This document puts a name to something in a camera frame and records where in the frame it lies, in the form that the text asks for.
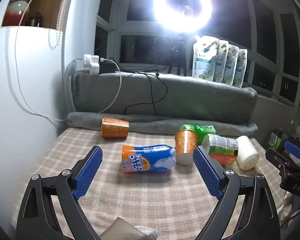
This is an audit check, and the grey fuzzy cloth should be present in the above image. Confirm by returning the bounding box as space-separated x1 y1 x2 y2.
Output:
134 225 162 240

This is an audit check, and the thin white wall cable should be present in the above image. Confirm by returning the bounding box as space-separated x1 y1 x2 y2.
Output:
14 0 67 121

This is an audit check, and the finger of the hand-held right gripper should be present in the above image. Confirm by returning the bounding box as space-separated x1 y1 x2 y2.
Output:
265 149 300 180
284 141 300 167

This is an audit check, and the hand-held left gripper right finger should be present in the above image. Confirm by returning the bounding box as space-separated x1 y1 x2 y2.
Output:
193 146 282 240

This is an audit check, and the white window frame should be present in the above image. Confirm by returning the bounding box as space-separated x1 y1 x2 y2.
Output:
94 0 300 112

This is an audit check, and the green cardboard box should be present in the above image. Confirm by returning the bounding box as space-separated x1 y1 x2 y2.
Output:
264 128 284 151

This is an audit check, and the white charger cable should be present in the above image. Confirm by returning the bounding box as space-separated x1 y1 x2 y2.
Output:
97 57 122 114

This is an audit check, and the white beaded cord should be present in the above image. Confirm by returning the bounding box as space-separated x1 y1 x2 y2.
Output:
48 29 63 48

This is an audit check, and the white charger plug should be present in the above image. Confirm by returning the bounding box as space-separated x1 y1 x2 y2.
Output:
83 53 101 68
89 64 101 76

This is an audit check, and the grey fleece blanket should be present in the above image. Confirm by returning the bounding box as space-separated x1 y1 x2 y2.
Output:
66 69 258 137

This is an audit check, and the green label plastic bottle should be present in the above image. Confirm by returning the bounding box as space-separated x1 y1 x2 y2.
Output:
202 134 239 165

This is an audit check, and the black cable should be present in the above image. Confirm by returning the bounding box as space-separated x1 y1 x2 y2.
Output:
119 65 168 116

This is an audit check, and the red and white vase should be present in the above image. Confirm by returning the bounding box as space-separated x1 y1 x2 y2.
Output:
2 0 35 27

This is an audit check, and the orange patterned paper cup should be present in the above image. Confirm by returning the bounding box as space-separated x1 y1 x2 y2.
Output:
174 129 198 165
101 116 129 138

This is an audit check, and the dark glass bottle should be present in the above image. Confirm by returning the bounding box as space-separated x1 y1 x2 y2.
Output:
27 12 43 27

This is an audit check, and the ring light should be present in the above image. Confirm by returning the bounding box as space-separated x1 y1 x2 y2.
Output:
152 0 213 34

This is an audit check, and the brown flat sheet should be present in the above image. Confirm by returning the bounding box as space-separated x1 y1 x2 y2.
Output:
100 217 150 240

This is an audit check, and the black tripod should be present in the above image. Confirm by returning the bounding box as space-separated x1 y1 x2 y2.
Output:
167 32 188 77

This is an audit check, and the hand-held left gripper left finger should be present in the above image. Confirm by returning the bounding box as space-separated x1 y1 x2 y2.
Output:
16 145 103 240

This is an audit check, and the green white spout pouch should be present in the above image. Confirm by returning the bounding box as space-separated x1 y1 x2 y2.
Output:
233 48 248 89
192 34 220 81
213 40 231 83
224 44 240 86

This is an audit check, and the beige plaid bed sheet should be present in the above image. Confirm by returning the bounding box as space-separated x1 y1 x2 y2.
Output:
11 126 286 240

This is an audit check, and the black power strip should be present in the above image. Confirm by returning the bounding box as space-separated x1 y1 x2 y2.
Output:
99 61 119 74

